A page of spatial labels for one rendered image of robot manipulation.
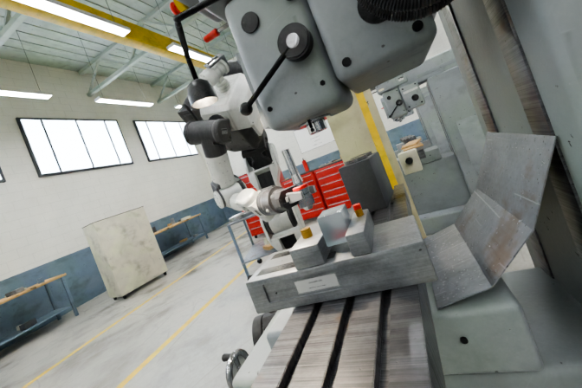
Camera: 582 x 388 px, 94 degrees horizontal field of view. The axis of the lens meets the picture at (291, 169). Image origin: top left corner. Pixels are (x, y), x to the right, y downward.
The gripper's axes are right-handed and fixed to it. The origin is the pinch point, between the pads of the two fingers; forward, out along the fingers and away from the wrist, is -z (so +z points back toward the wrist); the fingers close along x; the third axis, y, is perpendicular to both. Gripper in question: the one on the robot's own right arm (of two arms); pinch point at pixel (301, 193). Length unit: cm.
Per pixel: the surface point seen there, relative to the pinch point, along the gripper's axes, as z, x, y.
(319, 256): -20.6, -20.7, 8.8
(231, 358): 33, -24, 42
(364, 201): 1.3, 28.8, 12.9
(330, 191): 300, 352, 65
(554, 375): -44, -3, 39
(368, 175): -3.2, 30.4, 4.3
